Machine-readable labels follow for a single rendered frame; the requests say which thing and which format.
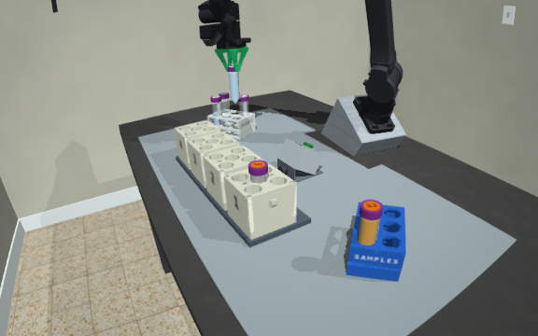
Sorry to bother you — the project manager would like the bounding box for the white tube rack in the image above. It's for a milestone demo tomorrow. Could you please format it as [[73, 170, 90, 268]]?
[[207, 110, 256, 140]]

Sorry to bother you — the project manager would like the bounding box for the white bucket adapter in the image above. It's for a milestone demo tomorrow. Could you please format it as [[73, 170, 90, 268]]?
[[203, 145, 264, 211], [223, 162, 296, 240], [175, 120, 220, 170], [187, 131, 240, 188]]

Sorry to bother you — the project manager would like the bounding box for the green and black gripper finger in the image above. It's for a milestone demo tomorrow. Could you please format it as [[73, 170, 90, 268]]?
[[215, 49, 232, 72], [230, 47, 248, 72]]

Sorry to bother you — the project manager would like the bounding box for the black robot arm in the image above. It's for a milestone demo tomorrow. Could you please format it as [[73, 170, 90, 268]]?
[[198, 0, 403, 134]]

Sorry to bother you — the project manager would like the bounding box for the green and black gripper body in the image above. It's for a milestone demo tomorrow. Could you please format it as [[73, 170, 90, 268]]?
[[216, 21, 251, 49]]

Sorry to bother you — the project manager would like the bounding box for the blue sample rack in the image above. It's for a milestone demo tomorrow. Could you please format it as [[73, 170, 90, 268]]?
[[347, 203, 405, 282]]

